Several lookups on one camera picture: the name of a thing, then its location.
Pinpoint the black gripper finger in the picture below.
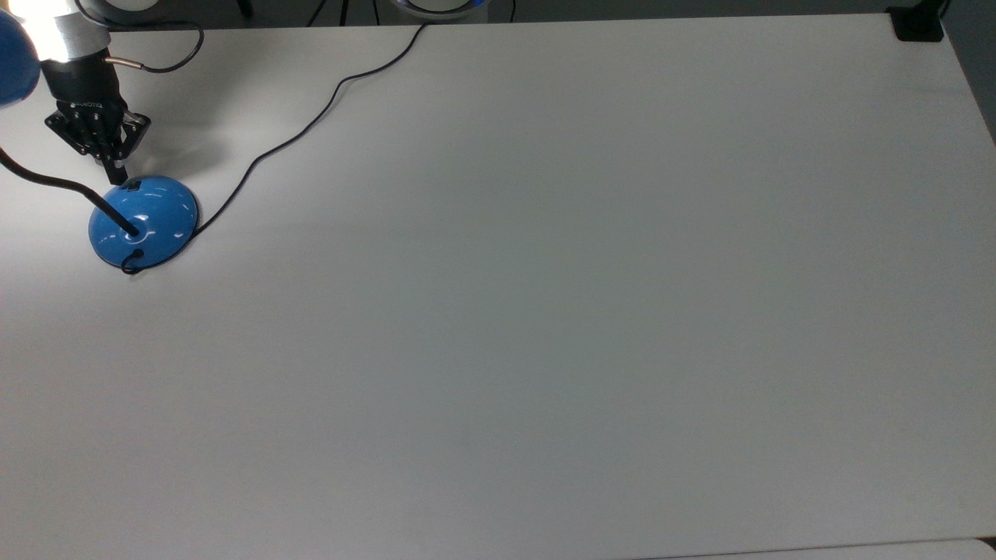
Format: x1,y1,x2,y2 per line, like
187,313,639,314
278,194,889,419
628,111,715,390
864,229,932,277
107,111,152,186
44,111,119,186

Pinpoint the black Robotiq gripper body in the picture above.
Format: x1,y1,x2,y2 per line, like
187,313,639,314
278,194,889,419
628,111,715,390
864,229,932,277
39,48,128,125

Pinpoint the blue desk lamp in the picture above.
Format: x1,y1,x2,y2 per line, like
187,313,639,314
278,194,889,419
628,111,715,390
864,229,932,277
0,9,200,271

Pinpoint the black table corner clamp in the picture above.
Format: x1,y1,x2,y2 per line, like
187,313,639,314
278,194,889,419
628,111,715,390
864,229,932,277
887,0,952,44

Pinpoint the white adjacent table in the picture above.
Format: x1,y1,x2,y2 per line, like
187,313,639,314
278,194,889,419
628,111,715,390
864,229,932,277
646,538,996,560

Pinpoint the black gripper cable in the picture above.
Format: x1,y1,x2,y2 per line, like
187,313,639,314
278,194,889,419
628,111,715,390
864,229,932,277
74,0,205,75

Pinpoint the black lamp power cord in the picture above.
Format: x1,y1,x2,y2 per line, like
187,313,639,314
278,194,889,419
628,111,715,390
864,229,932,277
120,23,429,276

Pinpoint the black background cable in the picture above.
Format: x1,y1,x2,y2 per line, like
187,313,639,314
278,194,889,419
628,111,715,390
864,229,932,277
307,0,376,27

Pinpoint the white robot base blue ring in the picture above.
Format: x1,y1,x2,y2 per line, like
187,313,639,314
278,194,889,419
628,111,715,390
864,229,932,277
389,0,489,21

